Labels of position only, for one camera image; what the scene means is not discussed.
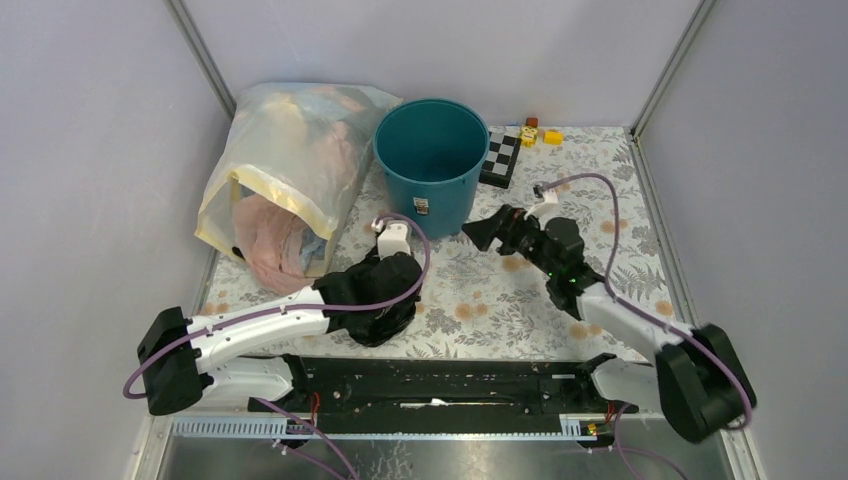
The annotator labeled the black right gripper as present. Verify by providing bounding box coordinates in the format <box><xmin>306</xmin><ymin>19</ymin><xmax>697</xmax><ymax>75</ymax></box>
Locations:
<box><xmin>461</xmin><ymin>204</ymin><xmax>559</xmax><ymax>278</ymax></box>

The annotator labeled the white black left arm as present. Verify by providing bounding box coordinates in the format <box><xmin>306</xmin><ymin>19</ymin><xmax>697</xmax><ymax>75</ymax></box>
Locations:
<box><xmin>124</xmin><ymin>251</ymin><xmax>425</xmax><ymax>416</ymax></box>

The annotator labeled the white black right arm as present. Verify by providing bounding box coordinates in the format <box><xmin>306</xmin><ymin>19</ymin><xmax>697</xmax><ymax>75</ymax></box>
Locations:
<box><xmin>462</xmin><ymin>205</ymin><xmax>757</xmax><ymax>443</ymax></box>

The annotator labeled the teal plastic trash bin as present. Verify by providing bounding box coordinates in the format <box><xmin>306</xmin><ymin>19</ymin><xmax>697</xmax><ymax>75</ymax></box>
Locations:
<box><xmin>373</xmin><ymin>98</ymin><xmax>490</xmax><ymax>240</ymax></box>

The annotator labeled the floral tablecloth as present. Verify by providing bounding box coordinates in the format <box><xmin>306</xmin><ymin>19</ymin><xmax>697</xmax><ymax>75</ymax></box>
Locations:
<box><xmin>192</xmin><ymin>125</ymin><xmax>684</xmax><ymax>364</ymax></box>

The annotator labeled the black white checkerboard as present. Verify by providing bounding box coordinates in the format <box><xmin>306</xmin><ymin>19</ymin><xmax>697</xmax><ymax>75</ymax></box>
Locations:
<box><xmin>479</xmin><ymin>132</ymin><xmax>521</xmax><ymax>189</ymax></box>

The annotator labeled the yellow toy figure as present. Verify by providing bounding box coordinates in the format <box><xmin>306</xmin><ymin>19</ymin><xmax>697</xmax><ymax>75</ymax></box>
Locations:
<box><xmin>519</xmin><ymin>125</ymin><xmax>538</xmax><ymax>148</ymax></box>

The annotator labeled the yellow toy cube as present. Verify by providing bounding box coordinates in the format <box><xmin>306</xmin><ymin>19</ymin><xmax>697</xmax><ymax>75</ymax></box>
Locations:
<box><xmin>542</xmin><ymin>129</ymin><xmax>565</xmax><ymax>146</ymax></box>

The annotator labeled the large translucent yellow-trim bag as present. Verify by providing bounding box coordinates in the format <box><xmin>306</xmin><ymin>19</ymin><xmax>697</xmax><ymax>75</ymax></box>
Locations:
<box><xmin>195</xmin><ymin>82</ymin><xmax>403</xmax><ymax>277</ymax></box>

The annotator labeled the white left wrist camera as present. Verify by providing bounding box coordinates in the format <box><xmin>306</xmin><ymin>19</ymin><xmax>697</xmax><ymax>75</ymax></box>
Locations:
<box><xmin>371</xmin><ymin>219</ymin><xmax>411</xmax><ymax>259</ymax></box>

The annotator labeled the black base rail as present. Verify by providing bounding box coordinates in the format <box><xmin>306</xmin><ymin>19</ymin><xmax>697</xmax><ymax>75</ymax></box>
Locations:
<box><xmin>271</xmin><ymin>354</ymin><xmax>623</xmax><ymax>426</ymax></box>

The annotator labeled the metal cable duct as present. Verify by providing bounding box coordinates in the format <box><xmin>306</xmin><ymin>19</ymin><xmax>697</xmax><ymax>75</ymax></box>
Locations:
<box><xmin>171</xmin><ymin>413</ymin><xmax>611</xmax><ymax>442</ymax></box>

